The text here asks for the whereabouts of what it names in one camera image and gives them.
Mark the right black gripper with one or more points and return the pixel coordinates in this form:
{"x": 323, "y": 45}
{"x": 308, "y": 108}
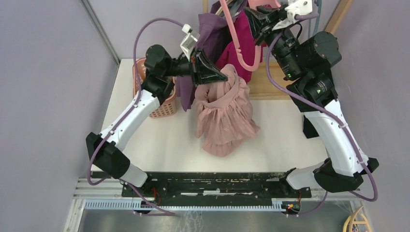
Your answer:
{"x": 262, "y": 24}

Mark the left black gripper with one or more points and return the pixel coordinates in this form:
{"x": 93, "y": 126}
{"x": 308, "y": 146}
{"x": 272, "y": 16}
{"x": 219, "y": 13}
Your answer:
{"x": 202, "y": 69}

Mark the pink plastic hanger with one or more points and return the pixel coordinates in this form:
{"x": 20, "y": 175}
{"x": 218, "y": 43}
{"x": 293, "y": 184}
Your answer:
{"x": 253, "y": 4}

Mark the pink pleated skirt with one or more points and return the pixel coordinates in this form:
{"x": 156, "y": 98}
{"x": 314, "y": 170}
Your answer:
{"x": 224, "y": 114}

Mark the blue-grey plastic hanger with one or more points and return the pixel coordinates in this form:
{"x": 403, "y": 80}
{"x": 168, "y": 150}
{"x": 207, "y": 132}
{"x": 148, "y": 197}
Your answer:
{"x": 317, "y": 19}

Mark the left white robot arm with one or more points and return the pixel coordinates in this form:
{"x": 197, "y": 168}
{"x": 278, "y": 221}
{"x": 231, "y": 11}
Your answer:
{"x": 105, "y": 148}

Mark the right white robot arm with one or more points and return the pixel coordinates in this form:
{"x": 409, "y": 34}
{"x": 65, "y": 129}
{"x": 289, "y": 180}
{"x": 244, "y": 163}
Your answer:
{"x": 308, "y": 66}

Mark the magenta skirt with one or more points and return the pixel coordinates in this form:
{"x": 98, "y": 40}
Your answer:
{"x": 246, "y": 45}

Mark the purple pleated skirt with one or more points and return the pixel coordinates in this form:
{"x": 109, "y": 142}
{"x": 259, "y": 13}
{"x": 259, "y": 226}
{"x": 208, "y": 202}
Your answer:
{"x": 214, "y": 37}

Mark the beige wooden hanger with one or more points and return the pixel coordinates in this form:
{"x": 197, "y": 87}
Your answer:
{"x": 222, "y": 4}

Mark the wooden hanger on floor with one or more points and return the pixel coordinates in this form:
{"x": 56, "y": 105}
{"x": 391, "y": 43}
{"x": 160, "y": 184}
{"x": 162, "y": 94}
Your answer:
{"x": 357, "y": 222}

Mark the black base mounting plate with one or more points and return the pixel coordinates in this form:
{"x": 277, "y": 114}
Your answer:
{"x": 219, "y": 189}

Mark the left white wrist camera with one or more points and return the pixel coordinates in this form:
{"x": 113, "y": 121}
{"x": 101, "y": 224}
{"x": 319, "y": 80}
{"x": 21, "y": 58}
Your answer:
{"x": 189, "y": 41}

